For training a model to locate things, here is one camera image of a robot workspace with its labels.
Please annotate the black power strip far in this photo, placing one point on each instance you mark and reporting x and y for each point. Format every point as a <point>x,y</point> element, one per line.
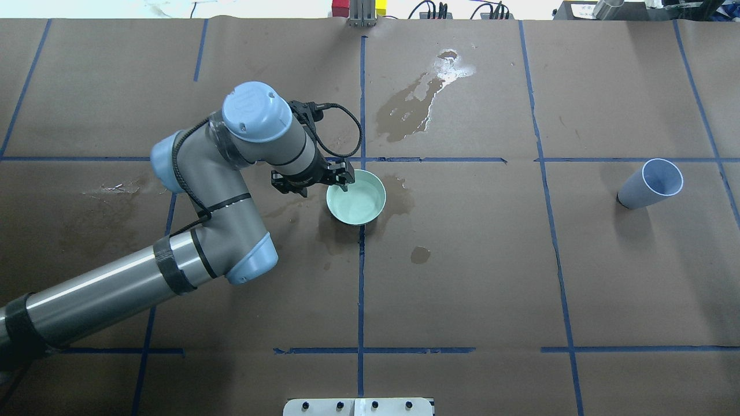
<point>486,10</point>

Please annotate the mint green bowl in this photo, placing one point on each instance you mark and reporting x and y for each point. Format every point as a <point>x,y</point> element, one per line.
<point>362,202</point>

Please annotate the aluminium frame post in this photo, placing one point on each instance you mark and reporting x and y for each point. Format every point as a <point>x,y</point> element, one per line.
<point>362,13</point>

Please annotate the black power strip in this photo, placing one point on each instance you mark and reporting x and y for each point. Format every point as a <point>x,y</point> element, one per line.
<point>431,10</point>
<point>486,10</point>

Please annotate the yellow block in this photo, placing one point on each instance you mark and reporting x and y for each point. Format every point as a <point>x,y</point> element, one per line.
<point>381,7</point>

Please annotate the red block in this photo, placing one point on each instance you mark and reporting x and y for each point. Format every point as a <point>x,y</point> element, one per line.
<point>340,8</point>

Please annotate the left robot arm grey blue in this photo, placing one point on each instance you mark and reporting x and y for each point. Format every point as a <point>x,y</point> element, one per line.
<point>304,143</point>

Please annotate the white mounting plate with bolts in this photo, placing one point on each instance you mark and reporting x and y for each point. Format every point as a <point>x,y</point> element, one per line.
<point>360,406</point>

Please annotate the steel cylinder cup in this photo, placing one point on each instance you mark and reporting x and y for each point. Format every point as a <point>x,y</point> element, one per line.
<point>606,10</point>

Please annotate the black power strip near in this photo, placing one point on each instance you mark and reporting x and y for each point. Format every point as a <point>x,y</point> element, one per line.
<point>431,10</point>

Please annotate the blue grey paper cup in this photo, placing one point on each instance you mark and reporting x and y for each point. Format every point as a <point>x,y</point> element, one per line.
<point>656,180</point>

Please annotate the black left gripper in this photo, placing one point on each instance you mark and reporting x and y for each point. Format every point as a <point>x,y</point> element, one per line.
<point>313,175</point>

